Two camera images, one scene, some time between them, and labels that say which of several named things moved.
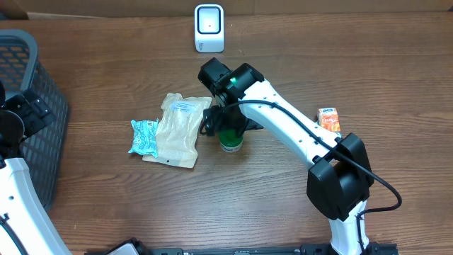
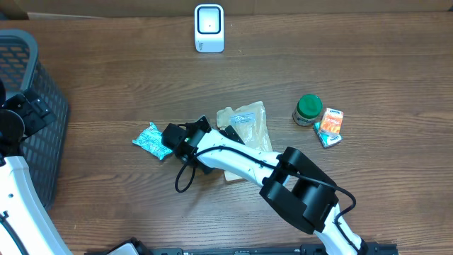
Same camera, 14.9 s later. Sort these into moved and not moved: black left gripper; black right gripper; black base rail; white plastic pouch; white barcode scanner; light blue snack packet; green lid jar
Moved: black right gripper; white plastic pouch; light blue snack packet; green lid jar
Not moved: black left gripper; black base rail; white barcode scanner
